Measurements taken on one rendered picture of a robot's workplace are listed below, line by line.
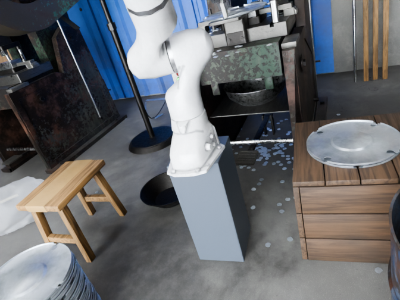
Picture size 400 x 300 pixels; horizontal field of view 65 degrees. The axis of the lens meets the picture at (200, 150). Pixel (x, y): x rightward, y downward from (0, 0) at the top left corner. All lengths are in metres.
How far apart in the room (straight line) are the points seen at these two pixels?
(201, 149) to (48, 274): 0.61
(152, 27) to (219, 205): 0.60
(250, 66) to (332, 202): 0.71
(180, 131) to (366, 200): 0.59
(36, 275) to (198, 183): 0.57
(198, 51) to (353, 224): 0.71
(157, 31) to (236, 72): 0.72
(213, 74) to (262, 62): 0.24
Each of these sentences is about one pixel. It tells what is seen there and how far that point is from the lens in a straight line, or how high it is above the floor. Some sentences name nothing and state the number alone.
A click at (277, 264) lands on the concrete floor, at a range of 1.24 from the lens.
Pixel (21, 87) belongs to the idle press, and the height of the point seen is 0.63.
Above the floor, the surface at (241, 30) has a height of 0.71.
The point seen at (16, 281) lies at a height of 0.30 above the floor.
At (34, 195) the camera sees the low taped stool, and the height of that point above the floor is 0.33.
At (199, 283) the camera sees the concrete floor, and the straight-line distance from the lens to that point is 1.25.
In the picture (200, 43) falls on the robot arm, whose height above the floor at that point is 0.80.
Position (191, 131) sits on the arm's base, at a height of 0.56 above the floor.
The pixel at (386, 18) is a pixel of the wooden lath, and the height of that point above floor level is 0.41.
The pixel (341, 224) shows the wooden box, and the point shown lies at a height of 0.18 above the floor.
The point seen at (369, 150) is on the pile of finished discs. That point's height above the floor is 0.36.
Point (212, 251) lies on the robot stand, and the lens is 1.26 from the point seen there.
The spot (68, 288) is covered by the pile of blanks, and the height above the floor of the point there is 0.27.
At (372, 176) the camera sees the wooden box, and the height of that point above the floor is 0.35.
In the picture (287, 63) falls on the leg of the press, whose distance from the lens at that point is 1.37.
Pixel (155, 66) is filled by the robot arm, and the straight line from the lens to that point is 0.92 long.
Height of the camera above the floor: 0.95
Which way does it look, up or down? 28 degrees down
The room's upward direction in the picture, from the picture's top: 16 degrees counter-clockwise
